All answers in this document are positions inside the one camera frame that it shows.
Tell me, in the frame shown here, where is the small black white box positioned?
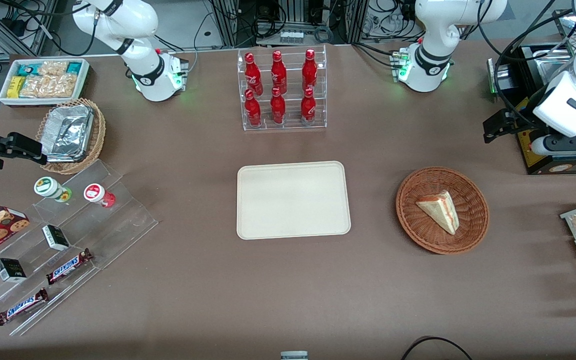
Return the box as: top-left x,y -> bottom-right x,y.
42,224 -> 71,252
0,258 -> 27,283

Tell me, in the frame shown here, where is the brown round wicker basket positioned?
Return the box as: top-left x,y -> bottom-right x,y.
395,166 -> 490,256

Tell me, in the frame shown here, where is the small clear cracker bag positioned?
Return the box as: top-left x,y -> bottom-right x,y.
38,60 -> 70,77

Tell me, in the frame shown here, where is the aluminium foil tray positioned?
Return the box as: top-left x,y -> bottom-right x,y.
41,104 -> 95,163

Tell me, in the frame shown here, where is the snickers chocolate bar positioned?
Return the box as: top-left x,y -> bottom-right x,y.
0,287 -> 49,327
46,248 -> 94,286

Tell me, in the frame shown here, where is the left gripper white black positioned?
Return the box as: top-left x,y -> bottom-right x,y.
483,70 -> 576,145

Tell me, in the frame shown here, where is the stainless steel food pan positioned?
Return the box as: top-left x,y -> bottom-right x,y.
532,47 -> 576,85

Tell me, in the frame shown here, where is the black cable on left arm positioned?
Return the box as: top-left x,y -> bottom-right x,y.
477,0 -> 576,130

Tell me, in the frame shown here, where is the black floor cable loop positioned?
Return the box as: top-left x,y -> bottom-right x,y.
400,335 -> 474,360

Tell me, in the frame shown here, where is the triangular sandwich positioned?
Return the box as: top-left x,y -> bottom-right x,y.
415,189 -> 461,236

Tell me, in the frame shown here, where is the red cola bottle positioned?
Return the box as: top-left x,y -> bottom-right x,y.
270,87 -> 287,125
301,48 -> 318,93
300,87 -> 317,124
244,52 -> 264,96
270,50 -> 288,96
244,89 -> 262,128

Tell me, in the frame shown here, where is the red lid white cup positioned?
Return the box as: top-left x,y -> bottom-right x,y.
83,183 -> 117,209

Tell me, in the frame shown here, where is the white rectangular snack bin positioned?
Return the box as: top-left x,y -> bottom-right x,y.
0,58 -> 91,108

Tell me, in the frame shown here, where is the yellow snack packet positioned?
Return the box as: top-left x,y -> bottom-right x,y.
7,75 -> 26,99

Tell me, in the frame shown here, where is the light wicker basket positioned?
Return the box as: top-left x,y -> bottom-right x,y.
35,97 -> 107,175

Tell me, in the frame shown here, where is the clear acrylic bottle rack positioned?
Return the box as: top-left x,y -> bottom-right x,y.
237,44 -> 328,132

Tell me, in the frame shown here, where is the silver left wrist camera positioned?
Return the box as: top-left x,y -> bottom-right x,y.
530,133 -> 576,157

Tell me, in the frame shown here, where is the large clear cracker bag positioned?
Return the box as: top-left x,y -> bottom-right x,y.
20,73 -> 78,99

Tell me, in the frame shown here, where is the beige plastic tray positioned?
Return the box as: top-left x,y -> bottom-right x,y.
236,160 -> 352,241

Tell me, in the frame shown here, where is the green lid white cup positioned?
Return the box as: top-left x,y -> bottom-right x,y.
33,176 -> 73,203

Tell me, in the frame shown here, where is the black hot food display case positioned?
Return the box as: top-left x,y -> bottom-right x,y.
486,9 -> 576,175

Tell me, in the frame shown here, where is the clear acrylic stepped display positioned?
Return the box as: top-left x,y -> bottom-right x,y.
0,159 -> 159,337

